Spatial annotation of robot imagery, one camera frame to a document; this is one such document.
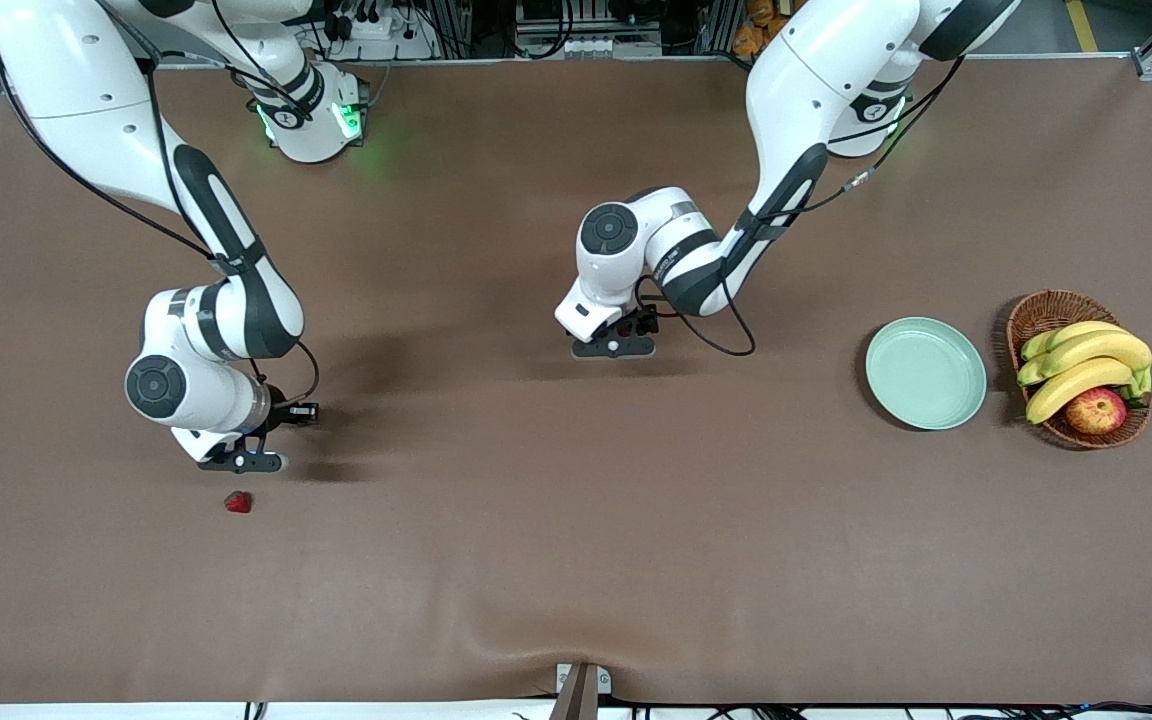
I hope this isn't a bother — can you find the pile of orange buns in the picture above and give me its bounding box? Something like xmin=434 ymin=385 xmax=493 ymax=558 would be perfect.
xmin=733 ymin=0 xmax=799 ymax=56

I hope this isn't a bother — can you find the red yellow apple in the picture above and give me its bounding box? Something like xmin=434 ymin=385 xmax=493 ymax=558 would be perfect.
xmin=1064 ymin=387 xmax=1129 ymax=436

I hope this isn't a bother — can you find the light green round plate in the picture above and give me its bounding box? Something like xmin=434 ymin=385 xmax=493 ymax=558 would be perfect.
xmin=865 ymin=317 xmax=988 ymax=432

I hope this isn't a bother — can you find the brown wicker basket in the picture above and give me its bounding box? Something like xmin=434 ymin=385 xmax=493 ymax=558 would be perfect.
xmin=1006 ymin=290 xmax=1152 ymax=451

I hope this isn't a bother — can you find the brown table cover mat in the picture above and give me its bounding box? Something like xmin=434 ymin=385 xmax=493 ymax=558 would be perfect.
xmin=0 ymin=55 xmax=1152 ymax=706

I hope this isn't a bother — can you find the dark right arm cable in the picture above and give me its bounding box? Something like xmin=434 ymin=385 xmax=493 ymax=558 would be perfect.
xmin=0 ymin=0 xmax=322 ymax=411

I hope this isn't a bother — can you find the white power strip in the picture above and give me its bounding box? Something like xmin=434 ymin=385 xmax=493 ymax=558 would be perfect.
xmin=321 ymin=0 xmax=417 ymax=61

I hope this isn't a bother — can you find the dark arm cable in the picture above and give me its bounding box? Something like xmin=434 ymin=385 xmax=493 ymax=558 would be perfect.
xmin=636 ymin=55 xmax=967 ymax=358
xmin=0 ymin=0 xmax=322 ymax=411

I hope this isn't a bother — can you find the dark left arm cable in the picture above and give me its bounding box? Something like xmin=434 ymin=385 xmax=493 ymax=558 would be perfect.
xmin=636 ymin=55 xmax=967 ymax=358

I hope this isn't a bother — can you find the small metal table bracket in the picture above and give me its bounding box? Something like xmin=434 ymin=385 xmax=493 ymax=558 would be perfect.
xmin=555 ymin=663 xmax=613 ymax=697

